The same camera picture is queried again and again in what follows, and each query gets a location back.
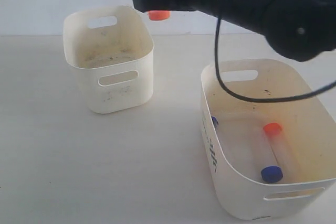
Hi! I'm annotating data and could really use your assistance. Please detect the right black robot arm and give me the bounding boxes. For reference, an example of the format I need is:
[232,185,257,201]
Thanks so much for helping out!
[132,0,335,62]

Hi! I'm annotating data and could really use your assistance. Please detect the black camera cable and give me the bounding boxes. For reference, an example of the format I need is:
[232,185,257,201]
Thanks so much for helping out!
[214,0,336,102]

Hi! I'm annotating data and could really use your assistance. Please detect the blue-capped tube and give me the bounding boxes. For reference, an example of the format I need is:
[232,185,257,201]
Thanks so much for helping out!
[251,145,283,184]

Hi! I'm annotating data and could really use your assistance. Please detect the orange-capped tube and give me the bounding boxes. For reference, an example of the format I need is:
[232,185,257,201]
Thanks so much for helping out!
[148,10,171,21]

